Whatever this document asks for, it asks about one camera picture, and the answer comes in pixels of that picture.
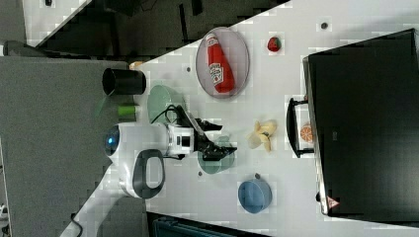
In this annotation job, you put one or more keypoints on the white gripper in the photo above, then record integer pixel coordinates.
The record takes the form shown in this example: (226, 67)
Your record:
(181, 141)

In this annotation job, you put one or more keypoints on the yellow peeled toy banana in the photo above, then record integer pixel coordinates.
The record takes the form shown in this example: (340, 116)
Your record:
(261, 134)

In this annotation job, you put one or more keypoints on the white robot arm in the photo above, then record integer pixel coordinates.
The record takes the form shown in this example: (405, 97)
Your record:
(131, 146)

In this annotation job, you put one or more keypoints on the black toaster oven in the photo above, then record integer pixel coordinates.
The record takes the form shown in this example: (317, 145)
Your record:
(363, 109)

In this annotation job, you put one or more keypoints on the green cup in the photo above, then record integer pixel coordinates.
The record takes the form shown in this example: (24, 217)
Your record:
(213, 167)

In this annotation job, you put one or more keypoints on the light green plate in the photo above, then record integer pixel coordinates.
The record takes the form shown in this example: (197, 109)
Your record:
(159, 99)

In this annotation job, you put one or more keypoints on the red toy ketchup bottle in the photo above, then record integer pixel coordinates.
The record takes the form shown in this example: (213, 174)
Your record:
(219, 68)

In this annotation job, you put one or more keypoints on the blue bowl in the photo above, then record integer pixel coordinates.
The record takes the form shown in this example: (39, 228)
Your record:
(254, 195)

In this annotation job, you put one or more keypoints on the grey round plate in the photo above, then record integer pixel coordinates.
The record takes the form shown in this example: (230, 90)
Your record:
(236, 52)

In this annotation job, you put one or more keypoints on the green marker object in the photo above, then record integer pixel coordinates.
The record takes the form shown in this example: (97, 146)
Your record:
(127, 110)

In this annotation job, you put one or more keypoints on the black cylinder cup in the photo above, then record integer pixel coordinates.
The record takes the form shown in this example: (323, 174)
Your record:
(123, 82)

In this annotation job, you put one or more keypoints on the orange toy slice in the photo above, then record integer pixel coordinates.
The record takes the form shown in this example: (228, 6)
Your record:
(306, 133)

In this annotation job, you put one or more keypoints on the dark blue crate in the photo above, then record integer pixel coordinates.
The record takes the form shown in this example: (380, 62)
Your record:
(170, 227)

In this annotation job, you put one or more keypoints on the red toy strawberry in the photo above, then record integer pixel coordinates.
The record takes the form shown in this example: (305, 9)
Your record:
(274, 44)

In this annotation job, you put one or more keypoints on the black oven door handle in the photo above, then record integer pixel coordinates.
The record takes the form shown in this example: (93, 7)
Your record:
(292, 131)

